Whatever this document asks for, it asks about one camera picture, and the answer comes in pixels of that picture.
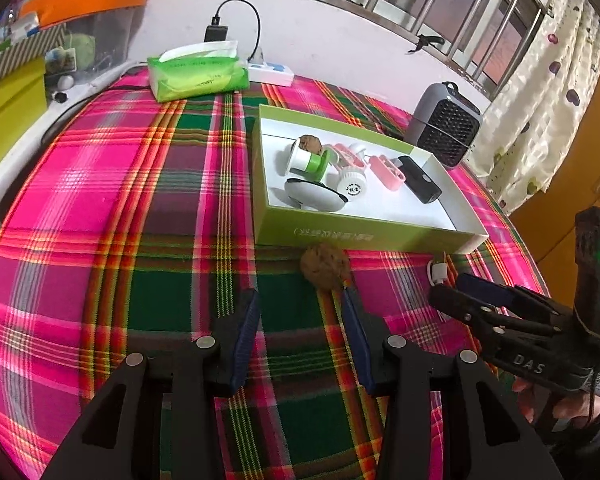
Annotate black round disc gadget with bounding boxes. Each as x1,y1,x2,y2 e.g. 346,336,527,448
284,178,349,212

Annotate pink cable clip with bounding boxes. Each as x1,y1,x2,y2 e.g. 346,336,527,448
327,143,366,171
368,155,405,192

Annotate yellow shoe box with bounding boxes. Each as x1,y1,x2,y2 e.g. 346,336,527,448
0,56,47,162

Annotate black rectangular device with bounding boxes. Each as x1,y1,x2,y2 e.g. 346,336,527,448
396,155,442,204

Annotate grey mini heater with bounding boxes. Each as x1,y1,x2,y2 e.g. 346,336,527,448
404,81,482,168

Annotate green white cardboard box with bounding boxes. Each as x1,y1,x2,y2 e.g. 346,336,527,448
251,105,489,255

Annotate green white spool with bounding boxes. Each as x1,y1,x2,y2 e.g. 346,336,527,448
285,140,332,182

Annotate floral curtain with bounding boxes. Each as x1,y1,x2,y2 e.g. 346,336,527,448
466,0,600,214

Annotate white usb cable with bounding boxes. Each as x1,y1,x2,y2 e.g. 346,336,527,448
426,251,449,286

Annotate green tissue pack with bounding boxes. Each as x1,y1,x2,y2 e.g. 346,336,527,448
147,40,250,103

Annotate clear plastic storage bin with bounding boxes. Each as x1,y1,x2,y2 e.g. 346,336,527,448
45,8,135,88

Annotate wooden wardrobe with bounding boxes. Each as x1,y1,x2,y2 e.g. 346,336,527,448
509,49,600,296

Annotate brown walnut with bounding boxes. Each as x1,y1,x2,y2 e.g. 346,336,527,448
300,243,351,290
298,134,323,155

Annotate striped box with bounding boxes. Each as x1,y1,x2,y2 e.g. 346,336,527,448
0,24,67,81

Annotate white power strip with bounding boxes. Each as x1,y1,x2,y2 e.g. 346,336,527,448
247,63,294,88

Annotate black charger with cable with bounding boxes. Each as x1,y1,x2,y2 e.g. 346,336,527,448
204,0,262,62

